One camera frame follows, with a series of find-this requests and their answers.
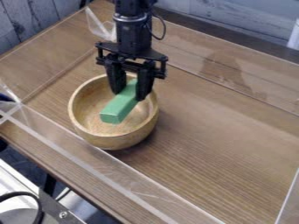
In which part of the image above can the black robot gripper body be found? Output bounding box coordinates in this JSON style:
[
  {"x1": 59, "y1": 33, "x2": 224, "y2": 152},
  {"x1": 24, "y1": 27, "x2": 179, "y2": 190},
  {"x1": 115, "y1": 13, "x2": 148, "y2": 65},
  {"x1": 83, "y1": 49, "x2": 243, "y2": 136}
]
[{"x1": 96, "y1": 12, "x2": 168, "y2": 79}]

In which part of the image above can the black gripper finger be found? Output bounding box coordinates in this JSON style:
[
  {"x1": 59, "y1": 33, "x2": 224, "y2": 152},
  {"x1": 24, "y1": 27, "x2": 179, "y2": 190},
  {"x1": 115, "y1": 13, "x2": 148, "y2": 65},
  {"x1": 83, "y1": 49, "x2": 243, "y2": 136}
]
[
  {"x1": 135, "y1": 69, "x2": 155, "y2": 102},
  {"x1": 106, "y1": 61, "x2": 127, "y2": 95}
]

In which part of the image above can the brown wooden bowl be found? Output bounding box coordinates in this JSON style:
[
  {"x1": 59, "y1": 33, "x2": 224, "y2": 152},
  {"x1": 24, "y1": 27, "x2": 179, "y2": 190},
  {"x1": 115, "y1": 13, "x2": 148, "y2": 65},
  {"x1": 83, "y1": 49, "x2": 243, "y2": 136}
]
[{"x1": 68, "y1": 74, "x2": 159, "y2": 151}]

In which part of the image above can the green rectangular block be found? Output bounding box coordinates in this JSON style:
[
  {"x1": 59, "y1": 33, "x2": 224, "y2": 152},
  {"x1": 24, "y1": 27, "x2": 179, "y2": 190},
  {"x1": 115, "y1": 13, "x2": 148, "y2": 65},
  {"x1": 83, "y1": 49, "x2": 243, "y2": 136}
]
[{"x1": 99, "y1": 79, "x2": 138, "y2": 124}]

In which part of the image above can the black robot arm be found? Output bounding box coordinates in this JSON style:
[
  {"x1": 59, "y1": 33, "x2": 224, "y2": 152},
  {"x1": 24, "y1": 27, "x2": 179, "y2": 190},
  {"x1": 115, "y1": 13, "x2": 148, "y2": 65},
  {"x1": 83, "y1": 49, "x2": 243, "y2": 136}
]
[{"x1": 96, "y1": 0, "x2": 168, "y2": 102}]

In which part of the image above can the blue object at left edge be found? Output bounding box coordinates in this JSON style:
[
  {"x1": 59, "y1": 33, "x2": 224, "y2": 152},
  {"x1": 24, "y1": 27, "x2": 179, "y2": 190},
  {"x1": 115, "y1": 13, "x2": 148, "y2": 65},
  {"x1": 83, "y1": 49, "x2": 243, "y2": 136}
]
[{"x1": 0, "y1": 93, "x2": 15, "y2": 102}]

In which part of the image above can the black table leg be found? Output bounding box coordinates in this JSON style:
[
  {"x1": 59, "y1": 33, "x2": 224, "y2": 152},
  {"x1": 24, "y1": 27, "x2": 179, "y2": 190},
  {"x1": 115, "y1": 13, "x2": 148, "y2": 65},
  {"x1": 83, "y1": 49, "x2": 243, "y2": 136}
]
[{"x1": 43, "y1": 174, "x2": 57, "y2": 196}]

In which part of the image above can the clear acrylic corner bracket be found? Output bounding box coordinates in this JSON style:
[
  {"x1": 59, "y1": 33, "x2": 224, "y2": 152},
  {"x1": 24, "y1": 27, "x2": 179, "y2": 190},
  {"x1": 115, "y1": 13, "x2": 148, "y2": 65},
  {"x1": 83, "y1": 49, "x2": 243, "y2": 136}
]
[{"x1": 85, "y1": 7, "x2": 118, "y2": 42}]

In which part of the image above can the clear acrylic front wall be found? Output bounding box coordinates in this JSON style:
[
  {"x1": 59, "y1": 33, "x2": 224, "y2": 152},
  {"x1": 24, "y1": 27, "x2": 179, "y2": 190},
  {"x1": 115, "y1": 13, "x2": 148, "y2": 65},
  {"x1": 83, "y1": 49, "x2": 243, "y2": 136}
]
[{"x1": 0, "y1": 85, "x2": 226, "y2": 224}]

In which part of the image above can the black metal bracket with screw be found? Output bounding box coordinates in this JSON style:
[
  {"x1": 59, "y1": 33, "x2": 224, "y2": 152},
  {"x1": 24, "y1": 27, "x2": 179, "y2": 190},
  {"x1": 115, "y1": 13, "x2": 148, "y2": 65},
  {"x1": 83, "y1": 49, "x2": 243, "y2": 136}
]
[{"x1": 39, "y1": 191, "x2": 87, "y2": 224}]

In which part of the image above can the black cable loop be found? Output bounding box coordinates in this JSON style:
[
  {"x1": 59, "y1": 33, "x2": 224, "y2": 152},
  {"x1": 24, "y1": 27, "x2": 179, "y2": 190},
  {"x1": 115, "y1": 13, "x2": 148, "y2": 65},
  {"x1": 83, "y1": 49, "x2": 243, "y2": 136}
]
[{"x1": 0, "y1": 191, "x2": 44, "y2": 224}]

